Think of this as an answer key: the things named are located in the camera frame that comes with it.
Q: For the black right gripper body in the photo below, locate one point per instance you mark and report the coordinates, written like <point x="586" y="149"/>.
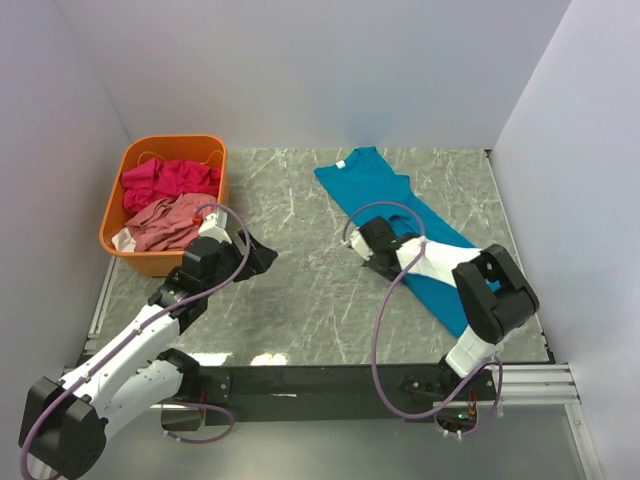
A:
<point x="375" y="254"/>

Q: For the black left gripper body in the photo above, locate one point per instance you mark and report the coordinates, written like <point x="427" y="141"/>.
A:
<point x="231" y="259"/>

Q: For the blue t shirt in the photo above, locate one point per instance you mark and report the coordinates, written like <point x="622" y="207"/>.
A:
<point x="364" y="185"/>

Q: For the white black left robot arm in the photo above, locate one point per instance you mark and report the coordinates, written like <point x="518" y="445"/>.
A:
<point x="67" y="423"/>

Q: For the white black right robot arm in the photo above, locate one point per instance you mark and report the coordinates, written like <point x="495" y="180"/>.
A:
<point x="494" y="294"/>

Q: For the dusty pink t shirt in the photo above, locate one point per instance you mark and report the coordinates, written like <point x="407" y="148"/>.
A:
<point x="167" y="224"/>

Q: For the magenta t shirt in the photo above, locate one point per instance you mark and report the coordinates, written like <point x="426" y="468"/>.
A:
<point x="156" y="179"/>

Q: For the white cloth in basket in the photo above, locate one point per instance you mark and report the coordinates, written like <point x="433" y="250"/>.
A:
<point x="123" y="241"/>

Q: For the orange plastic laundry basket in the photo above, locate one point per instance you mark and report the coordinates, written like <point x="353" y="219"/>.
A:
<point x="207" y="149"/>

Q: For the black base crossbeam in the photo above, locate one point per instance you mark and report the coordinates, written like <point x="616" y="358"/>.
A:
<point x="308" y="393"/>

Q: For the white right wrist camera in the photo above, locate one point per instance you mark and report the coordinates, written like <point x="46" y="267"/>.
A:
<point x="356" y="242"/>

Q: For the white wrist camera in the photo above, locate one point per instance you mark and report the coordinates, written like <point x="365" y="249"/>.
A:
<point x="212" y="225"/>
<point x="356" y="242"/>

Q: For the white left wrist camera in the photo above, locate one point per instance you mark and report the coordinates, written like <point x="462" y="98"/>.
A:
<point x="212" y="225"/>

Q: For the aluminium frame rail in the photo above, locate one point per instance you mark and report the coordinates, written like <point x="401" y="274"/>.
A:
<point x="483" y="398"/>

